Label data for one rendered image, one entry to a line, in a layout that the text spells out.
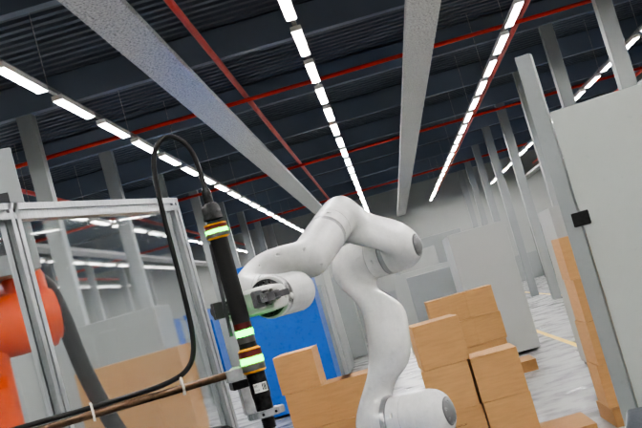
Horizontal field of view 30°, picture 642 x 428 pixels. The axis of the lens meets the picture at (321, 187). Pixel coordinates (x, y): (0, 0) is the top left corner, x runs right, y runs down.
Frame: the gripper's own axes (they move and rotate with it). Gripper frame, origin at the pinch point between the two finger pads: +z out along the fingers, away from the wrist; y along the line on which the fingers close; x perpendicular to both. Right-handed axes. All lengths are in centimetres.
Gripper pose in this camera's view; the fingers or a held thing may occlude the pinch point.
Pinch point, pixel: (236, 305)
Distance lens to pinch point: 223.3
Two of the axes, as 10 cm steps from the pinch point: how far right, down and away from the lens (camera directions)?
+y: -9.0, 2.9, 3.3
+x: -2.7, -9.6, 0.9
